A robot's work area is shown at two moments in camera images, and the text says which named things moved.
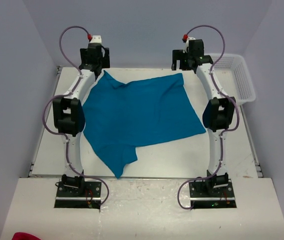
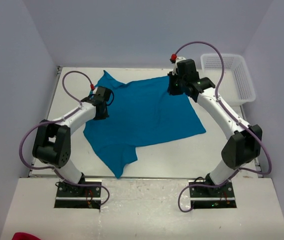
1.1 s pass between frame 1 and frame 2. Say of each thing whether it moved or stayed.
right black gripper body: moved
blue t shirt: stayed
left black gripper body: moved
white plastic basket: stayed
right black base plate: stayed
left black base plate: stayed
